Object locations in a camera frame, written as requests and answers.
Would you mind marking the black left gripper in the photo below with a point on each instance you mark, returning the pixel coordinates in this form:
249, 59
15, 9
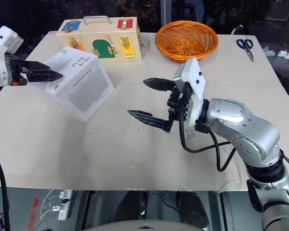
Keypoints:
15, 69

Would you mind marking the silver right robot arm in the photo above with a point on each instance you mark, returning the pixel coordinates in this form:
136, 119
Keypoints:
243, 120

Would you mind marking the white power strip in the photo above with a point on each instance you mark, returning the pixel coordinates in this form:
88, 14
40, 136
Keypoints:
64, 204

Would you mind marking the grey vertical pole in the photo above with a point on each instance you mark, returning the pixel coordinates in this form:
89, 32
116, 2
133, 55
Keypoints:
165, 14

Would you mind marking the white box with slot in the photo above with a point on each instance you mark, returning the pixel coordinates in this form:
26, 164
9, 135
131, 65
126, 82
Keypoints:
84, 84

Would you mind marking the orange wicker basket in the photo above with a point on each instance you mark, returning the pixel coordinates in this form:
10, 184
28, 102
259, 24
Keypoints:
186, 41

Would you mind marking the wooden latch lock box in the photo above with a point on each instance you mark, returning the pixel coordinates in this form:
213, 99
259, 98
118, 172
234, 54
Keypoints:
103, 33

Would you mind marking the small white box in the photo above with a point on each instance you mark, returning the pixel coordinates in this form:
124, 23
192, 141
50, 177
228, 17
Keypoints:
283, 54

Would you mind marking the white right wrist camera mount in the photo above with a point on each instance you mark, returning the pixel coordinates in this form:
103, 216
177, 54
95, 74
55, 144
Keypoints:
195, 79

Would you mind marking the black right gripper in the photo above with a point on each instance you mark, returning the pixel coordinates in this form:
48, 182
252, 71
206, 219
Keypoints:
179, 101

